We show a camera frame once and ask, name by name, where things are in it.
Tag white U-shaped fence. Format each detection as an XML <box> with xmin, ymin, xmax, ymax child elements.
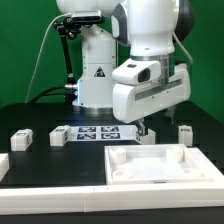
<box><xmin>0</xmin><ymin>148</ymin><xmax>224</xmax><ymax>215</ymax></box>

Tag white square tabletop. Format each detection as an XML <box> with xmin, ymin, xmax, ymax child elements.
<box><xmin>104</xmin><ymin>144</ymin><xmax>213</xmax><ymax>185</ymax></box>

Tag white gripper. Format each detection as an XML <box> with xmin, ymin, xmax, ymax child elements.
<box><xmin>113</xmin><ymin>64</ymin><xmax>191</xmax><ymax>136</ymax></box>

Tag white camera cable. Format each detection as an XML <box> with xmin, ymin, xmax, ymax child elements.
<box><xmin>24</xmin><ymin>12</ymin><xmax>73</xmax><ymax>104</ymax></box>

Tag AprilTag marker sheet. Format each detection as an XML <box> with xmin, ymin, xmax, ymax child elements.
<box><xmin>68</xmin><ymin>125</ymin><xmax>138</xmax><ymax>141</ymax></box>

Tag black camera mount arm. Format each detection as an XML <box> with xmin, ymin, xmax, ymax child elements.
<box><xmin>53</xmin><ymin>17</ymin><xmax>81</xmax><ymax>104</ymax></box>

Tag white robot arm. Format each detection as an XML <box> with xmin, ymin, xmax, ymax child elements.
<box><xmin>56</xmin><ymin>0</ymin><xmax>194</xmax><ymax>123</ymax></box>

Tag grey camera on mount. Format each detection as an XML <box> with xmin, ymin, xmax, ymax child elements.
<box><xmin>71</xmin><ymin>10</ymin><xmax>104</xmax><ymax>24</ymax></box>

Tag black cables at base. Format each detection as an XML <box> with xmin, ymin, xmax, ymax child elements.
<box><xmin>28</xmin><ymin>85</ymin><xmax>73</xmax><ymax>104</ymax></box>

